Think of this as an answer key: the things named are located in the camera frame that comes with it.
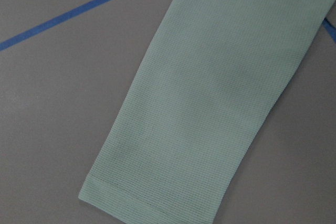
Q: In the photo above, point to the olive green long-sleeve shirt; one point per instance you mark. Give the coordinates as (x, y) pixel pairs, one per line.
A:
(208, 80)

